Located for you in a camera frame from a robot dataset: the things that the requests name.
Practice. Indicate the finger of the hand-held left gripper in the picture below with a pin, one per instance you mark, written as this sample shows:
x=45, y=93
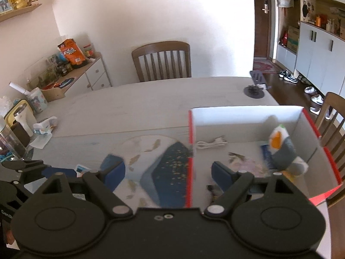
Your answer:
x=59, y=173
x=24, y=166

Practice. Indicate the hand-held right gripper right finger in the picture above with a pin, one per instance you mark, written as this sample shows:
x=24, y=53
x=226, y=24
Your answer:
x=223, y=174

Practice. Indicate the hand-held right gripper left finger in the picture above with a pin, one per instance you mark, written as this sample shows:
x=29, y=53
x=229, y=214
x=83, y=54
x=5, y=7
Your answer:
x=113, y=172

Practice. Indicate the black snack packet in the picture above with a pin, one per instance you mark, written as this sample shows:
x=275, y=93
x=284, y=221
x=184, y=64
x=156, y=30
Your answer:
x=214, y=191

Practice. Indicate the light blue milk carton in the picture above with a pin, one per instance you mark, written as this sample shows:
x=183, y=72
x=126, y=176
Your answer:
x=82, y=169

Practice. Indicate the pink packet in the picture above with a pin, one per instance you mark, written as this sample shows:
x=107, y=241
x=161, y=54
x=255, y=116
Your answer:
x=253, y=167

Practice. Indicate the blue snack packet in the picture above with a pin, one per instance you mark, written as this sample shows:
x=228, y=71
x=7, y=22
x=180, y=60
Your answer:
x=265, y=153

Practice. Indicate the red cardboard box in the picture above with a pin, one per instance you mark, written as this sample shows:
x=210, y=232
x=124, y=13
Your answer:
x=229, y=116

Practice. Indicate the glass jar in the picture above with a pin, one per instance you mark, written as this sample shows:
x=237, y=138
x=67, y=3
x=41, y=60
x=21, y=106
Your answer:
x=10, y=143

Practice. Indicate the white paper napkin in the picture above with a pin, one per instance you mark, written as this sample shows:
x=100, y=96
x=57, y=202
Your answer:
x=40, y=141

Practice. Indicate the white printed plastic bag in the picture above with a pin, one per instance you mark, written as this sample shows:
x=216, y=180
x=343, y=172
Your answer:
x=44, y=125

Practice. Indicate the white tumbler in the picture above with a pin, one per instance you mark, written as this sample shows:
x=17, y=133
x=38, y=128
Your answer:
x=25, y=120

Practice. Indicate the yellow container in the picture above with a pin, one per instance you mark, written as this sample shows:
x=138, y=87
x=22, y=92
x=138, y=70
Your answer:
x=12, y=108

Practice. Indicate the printed paper cup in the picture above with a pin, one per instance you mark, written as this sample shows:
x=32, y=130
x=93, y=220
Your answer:
x=37, y=101

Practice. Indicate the shallow cardboard tray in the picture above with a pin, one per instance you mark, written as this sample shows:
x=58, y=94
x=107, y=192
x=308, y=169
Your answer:
x=54, y=94

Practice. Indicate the rolled white paper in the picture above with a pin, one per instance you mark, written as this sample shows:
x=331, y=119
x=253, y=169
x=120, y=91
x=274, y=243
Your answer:
x=18, y=87

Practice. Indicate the round dark mat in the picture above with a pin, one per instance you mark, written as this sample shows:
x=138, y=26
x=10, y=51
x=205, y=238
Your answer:
x=66, y=83

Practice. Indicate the clear plastic box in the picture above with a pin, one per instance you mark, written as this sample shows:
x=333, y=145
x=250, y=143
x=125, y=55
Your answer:
x=37, y=71

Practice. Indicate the white side cabinet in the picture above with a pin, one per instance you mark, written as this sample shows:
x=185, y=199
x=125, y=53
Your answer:
x=94, y=72

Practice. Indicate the grey phone stand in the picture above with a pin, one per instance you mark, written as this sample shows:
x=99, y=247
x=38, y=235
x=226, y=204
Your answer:
x=257, y=77

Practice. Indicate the white shoe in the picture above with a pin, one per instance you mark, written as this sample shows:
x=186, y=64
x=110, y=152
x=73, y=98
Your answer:
x=317, y=99
x=314, y=110
x=310, y=90

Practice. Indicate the red floor rug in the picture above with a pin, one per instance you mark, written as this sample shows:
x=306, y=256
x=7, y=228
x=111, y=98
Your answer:
x=265, y=66

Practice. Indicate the black white sneaker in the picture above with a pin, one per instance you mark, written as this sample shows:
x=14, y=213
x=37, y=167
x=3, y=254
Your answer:
x=292, y=78
x=283, y=74

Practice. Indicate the orange snack bag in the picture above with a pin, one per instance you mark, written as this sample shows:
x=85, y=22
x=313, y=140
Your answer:
x=72, y=52

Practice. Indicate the red green cans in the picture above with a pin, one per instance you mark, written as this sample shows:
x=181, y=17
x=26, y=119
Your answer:
x=89, y=51

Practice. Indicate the brown wooden chair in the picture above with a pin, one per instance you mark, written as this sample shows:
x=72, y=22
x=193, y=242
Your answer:
x=334, y=102
x=161, y=48

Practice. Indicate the dark brown door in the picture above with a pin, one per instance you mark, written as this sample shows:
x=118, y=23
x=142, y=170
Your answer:
x=265, y=32

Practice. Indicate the brown cardboard carton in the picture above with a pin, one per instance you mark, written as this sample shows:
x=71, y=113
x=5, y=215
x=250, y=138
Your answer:
x=293, y=39

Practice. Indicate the grey white wall cabinet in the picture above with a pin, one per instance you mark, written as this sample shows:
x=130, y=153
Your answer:
x=318, y=54

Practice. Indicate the wooden wall shelf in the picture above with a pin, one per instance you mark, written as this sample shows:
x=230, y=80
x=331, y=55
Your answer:
x=21, y=12

